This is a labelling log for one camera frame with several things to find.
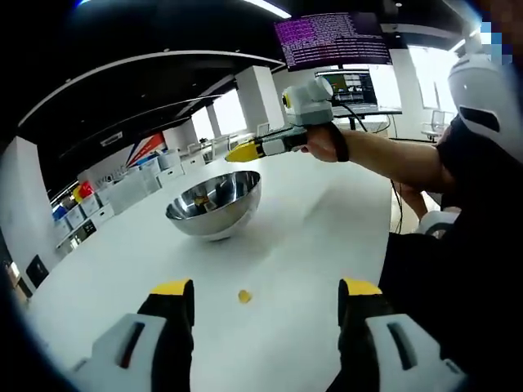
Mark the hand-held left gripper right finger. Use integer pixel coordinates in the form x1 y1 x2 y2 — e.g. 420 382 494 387
337 277 467 392

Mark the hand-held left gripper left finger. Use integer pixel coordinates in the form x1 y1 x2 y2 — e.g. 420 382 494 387
71 278 196 392

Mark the stainless steel bowl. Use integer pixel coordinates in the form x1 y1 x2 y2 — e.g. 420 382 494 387
164 170 262 242

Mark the person's right hand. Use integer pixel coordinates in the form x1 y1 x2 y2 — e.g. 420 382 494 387
300 123 340 163

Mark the computer monitor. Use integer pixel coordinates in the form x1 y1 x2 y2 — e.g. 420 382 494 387
314 69 379 109

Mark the white office chair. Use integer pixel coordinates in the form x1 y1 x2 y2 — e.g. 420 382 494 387
422 109 455 143
210 136 230 158

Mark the monitor desk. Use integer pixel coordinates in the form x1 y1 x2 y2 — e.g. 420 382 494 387
333 105 404 131

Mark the large screen with purple text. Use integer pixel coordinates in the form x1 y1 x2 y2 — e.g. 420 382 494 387
273 11 393 73

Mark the white table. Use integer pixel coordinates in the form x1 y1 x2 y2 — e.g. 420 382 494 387
24 157 396 392

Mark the long ceiling light strip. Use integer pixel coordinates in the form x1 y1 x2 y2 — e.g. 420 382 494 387
244 0 293 20

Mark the person operator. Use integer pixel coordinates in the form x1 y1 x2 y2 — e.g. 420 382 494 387
378 122 523 392

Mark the stack of white storage boxes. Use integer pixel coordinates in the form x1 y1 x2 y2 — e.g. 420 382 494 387
51 149 206 247

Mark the white chair part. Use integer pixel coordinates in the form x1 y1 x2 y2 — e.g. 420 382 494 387
419 209 459 238

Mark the black box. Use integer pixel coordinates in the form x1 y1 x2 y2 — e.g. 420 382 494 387
25 254 51 284

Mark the white worn device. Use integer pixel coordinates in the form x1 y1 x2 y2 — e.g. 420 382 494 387
447 51 519 151

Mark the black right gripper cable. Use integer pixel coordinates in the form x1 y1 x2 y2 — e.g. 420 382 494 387
333 100 409 234

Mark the black wrist strap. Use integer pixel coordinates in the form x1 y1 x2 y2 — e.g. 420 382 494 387
326 121 351 163

